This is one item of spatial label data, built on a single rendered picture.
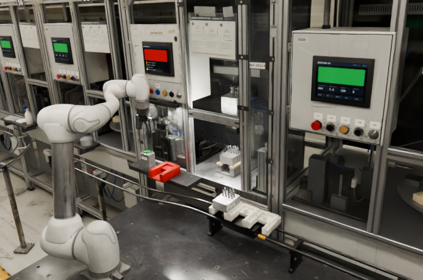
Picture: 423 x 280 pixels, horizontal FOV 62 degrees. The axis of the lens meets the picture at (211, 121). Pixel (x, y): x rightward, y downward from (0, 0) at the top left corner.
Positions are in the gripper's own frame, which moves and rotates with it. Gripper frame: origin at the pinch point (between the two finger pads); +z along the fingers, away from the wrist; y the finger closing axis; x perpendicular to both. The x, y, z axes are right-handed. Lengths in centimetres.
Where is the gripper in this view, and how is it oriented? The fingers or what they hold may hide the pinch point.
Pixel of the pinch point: (145, 138)
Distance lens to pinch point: 232.4
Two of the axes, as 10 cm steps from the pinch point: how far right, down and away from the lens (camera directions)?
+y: -7.9, -1.7, 5.9
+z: 0.4, 9.5, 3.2
